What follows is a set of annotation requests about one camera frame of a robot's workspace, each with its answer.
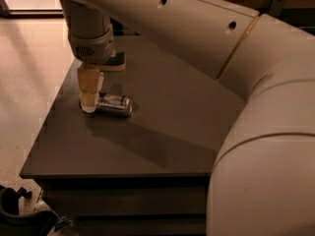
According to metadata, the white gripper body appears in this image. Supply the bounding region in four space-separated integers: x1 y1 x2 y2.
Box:
68 26 114 64

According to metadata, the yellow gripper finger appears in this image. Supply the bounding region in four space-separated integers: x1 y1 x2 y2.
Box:
77 63 103 113

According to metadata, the silver redbull can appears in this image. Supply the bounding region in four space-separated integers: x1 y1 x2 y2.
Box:
96 93 133 116

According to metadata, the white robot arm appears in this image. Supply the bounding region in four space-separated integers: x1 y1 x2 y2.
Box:
61 0 315 236

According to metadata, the green yellow sponge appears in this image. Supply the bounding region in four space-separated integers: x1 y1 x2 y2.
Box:
99 51 126 72

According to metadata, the grey drawer cabinet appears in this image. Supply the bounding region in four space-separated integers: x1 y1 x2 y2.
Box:
21 35 243 236

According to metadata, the black chair base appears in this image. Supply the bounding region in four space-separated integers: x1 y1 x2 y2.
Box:
0 184 73 236

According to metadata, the right metal bracket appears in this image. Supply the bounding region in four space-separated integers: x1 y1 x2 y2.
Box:
267 0 286 17

